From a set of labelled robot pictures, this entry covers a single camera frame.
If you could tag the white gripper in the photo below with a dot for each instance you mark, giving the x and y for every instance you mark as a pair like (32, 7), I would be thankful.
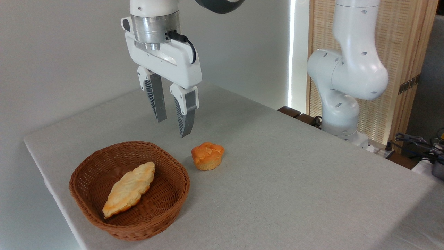
(173, 66)

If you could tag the orange muffin bread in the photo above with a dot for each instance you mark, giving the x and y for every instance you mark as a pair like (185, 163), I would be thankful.
(208, 156)

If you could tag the long pale pastry bread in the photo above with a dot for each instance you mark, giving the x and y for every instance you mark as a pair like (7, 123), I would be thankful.
(130, 189)

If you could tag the brown wicker basket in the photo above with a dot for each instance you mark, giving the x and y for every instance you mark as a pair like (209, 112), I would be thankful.
(159, 208)

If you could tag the dark brown wooden block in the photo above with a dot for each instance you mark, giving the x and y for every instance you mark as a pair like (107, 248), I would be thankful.
(289, 111)
(307, 119)

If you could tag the white power strip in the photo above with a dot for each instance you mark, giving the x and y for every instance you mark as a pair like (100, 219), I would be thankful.
(380, 150)

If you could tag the wooden slatted screen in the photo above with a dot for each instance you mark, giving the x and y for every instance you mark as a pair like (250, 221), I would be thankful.
(399, 34)

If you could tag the black screen hinge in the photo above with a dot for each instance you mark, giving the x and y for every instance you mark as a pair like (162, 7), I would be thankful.
(409, 84)

